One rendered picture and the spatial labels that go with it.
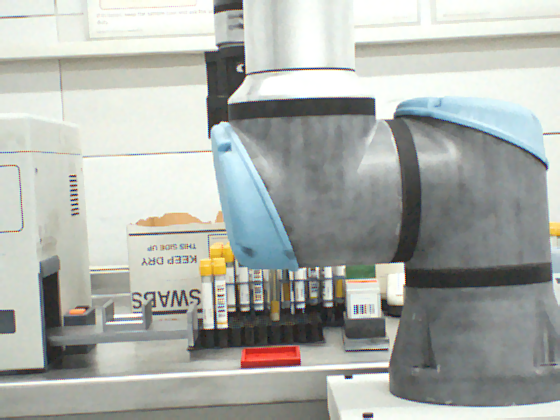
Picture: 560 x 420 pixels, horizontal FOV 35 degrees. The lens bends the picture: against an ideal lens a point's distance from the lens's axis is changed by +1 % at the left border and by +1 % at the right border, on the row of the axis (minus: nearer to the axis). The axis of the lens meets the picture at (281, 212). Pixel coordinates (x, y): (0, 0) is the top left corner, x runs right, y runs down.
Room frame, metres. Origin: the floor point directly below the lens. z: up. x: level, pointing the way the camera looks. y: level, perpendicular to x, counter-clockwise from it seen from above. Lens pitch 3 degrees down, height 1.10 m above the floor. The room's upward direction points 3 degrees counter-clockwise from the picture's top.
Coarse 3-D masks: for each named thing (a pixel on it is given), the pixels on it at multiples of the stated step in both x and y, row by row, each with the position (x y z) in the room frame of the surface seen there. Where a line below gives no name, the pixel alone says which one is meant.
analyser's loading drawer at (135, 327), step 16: (112, 304) 1.08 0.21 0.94; (144, 304) 1.03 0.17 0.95; (192, 304) 1.09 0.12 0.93; (112, 320) 1.07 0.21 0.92; (128, 320) 1.09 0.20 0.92; (144, 320) 1.03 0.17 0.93; (176, 320) 1.09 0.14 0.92; (192, 320) 1.03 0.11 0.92; (48, 336) 1.03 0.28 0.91; (64, 336) 1.03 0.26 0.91; (80, 336) 1.03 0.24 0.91; (96, 336) 1.03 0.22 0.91; (112, 336) 1.03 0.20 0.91; (128, 336) 1.03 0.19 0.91; (144, 336) 1.03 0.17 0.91; (160, 336) 1.03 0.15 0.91; (176, 336) 1.03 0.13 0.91; (192, 336) 1.03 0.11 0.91
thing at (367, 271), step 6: (348, 270) 1.12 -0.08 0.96; (354, 270) 1.12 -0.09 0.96; (360, 270) 1.12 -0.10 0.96; (366, 270) 1.12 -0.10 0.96; (372, 270) 1.12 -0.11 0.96; (348, 276) 1.12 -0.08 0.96; (354, 276) 1.12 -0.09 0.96; (360, 276) 1.12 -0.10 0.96; (366, 276) 1.12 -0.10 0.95; (372, 276) 1.12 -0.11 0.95
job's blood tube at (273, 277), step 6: (270, 270) 1.14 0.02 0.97; (276, 270) 1.15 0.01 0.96; (270, 276) 1.14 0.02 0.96; (276, 276) 1.15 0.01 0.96; (270, 282) 1.14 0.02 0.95; (276, 282) 1.14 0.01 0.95; (270, 288) 1.15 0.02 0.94; (276, 288) 1.14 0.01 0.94; (270, 294) 1.15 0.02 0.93; (276, 294) 1.14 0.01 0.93; (270, 300) 1.15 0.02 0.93; (276, 300) 1.14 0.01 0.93; (270, 306) 1.15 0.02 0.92; (276, 306) 1.14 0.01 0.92; (270, 312) 1.15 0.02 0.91; (276, 312) 1.14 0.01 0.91; (270, 318) 1.15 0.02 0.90; (276, 318) 1.14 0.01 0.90
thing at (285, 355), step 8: (248, 352) 1.05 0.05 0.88; (256, 352) 1.05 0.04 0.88; (264, 352) 1.05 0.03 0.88; (272, 352) 1.05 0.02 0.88; (280, 352) 1.05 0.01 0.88; (288, 352) 1.05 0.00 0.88; (296, 352) 1.02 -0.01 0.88; (248, 360) 0.99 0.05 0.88; (256, 360) 0.99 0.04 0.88; (264, 360) 0.99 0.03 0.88; (272, 360) 0.99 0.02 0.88; (280, 360) 0.99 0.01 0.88; (288, 360) 0.99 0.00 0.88; (296, 360) 0.99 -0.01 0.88
